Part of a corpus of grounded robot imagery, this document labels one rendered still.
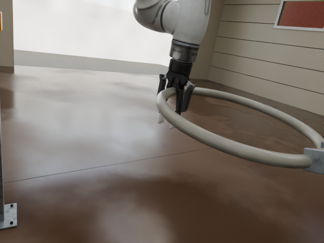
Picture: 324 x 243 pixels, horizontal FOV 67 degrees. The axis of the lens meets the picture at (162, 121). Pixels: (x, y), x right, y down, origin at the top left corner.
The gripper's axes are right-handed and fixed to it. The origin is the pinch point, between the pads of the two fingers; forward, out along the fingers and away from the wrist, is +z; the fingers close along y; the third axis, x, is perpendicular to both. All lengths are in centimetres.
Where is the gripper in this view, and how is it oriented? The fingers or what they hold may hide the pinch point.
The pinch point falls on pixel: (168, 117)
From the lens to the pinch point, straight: 87.7
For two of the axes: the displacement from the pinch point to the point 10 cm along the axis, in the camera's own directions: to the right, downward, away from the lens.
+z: -2.0, 9.0, 3.8
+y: 7.9, 3.8, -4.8
